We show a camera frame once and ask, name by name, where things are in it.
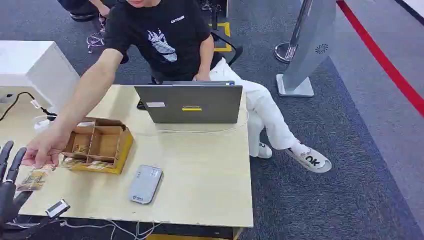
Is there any chrome stanchion post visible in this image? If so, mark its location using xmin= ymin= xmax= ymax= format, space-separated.
xmin=273 ymin=0 xmax=314 ymax=64

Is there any wooden card box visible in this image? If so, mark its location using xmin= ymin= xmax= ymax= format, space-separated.
xmin=60 ymin=117 xmax=135 ymax=176

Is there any person's right hand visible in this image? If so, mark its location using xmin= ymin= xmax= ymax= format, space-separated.
xmin=21 ymin=126 xmax=72 ymax=170

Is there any white cabinet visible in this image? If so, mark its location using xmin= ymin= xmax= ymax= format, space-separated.
xmin=0 ymin=40 xmax=81 ymax=114

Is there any white shoe with print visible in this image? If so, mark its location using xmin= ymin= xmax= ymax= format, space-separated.
xmin=256 ymin=142 xmax=274 ymax=160
xmin=285 ymin=140 xmax=333 ymax=174

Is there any white cable bundle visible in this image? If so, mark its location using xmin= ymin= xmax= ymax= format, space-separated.
xmin=58 ymin=219 xmax=163 ymax=240

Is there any chrome chair base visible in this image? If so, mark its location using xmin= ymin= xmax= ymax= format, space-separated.
xmin=86 ymin=13 xmax=108 ymax=54

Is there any yellow floor tape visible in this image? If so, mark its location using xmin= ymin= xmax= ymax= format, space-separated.
xmin=207 ymin=21 xmax=233 ymax=54

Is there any grey standing panel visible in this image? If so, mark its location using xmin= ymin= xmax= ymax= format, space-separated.
xmin=276 ymin=0 xmax=338 ymax=98

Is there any grey power bank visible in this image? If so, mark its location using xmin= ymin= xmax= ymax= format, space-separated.
xmin=127 ymin=164 xmax=164 ymax=205

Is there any standing person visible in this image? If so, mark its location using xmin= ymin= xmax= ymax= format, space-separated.
xmin=56 ymin=0 xmax=112 ymax=23

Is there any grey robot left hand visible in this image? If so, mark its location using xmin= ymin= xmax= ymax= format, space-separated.
xmin=0 ymin=140 xmax=33 ymax=227

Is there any grey laptop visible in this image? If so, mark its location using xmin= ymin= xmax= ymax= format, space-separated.
xmin=133 ymin=80 xmax=244 ymax=125

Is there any black cable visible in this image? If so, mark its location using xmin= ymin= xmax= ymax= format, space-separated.
xmin=0 ymin=91 xmax=58 ymax=122

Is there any black floor stand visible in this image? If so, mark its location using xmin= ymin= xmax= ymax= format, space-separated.
xmin=198 ymin=0 xmax=230 ymax=31

